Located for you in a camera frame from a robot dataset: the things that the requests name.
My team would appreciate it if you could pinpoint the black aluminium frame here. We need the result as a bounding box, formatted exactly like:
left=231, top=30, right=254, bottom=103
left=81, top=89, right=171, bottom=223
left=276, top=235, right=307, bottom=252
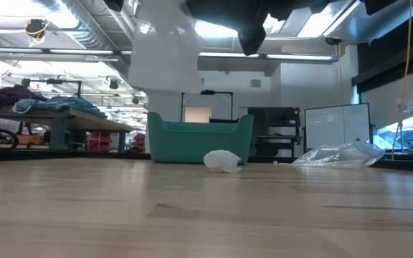
left=0, top=147, right=413, bottom=173

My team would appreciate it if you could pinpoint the whiteboard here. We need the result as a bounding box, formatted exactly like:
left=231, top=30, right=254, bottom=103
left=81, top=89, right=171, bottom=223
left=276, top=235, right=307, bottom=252
left=304, top=102, right=372, bottom=150

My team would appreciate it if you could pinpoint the grey-legged wooden workbench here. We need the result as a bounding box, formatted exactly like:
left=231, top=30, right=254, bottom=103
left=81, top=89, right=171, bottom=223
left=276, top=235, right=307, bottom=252
left=0, top=105, right=136, bottom=151

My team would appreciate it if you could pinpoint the clear plastic bag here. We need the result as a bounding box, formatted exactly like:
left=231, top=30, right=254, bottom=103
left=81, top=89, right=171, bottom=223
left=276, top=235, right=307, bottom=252
left=292, top=140, right=386, bottom=169

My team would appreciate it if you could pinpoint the red storage rack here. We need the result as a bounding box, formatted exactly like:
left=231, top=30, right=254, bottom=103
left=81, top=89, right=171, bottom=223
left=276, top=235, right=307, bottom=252
left=86, top=131, right=113, bottom=153

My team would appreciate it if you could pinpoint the yellow cable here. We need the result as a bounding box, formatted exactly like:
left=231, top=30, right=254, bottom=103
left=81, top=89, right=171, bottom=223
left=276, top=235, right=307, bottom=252
left=391, top=0, right=413, bottom=161

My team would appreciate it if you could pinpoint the black hanging device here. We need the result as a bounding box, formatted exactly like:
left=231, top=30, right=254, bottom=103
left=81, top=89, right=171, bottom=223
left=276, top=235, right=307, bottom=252
left=24, top=18, right=49, bottom=47

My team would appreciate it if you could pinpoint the black workstation rack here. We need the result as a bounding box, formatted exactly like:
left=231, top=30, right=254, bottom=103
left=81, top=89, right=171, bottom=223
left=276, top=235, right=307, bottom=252
left=247, top=106, right=304, bottom=158

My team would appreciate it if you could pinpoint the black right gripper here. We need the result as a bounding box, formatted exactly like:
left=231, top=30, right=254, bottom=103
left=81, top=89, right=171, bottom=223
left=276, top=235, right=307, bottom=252
left=184, top=0, right=358, bottom=57

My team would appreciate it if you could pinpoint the long LED light bar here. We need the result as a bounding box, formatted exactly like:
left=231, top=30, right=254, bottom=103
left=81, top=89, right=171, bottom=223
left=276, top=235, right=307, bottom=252
left=0, top=45, right=340, bottom=62

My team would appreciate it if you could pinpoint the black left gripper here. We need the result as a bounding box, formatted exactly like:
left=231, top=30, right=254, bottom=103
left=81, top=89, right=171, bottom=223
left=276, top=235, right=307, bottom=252
left=104, top=0, right=125, bottom=12

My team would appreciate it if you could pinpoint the green plastic bin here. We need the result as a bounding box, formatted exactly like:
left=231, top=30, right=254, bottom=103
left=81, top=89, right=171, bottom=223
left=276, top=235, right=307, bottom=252
left=147, top=112, right=255, bottom=165

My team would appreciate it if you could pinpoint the teal garment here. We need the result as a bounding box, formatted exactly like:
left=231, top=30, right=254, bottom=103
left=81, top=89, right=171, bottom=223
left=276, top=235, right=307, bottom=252
left=12, top=95, right=108, bottom=119

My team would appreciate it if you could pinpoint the purple garment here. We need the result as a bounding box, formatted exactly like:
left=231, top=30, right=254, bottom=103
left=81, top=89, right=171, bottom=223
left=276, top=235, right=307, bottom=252
left=0, top=85, right=48, bottom=110

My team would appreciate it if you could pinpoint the black gantry frame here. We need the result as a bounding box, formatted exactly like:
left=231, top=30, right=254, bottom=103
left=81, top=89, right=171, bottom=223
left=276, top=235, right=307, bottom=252
left=180, top=89, right=234, bottom=123

